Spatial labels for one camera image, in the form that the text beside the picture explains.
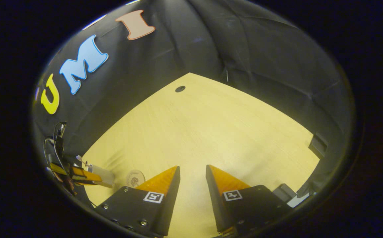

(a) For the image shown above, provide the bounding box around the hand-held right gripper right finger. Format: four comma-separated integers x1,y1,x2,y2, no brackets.
206,164,292,237

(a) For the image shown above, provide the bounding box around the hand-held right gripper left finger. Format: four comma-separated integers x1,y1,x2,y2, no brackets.
94,165,181,238

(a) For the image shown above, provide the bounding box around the round wooden coaster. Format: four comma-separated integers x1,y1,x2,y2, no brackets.
126,170,145,188

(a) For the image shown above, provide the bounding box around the wooden desktop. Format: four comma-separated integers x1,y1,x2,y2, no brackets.
82,73,321,238

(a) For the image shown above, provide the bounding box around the dark grey block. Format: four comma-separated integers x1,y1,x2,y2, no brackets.
272,183,297,203

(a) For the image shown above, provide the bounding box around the black box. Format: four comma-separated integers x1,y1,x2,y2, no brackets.
309,132,328,160

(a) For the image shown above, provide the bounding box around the black backdrop cloth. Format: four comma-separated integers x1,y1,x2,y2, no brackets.
31,0,355,205

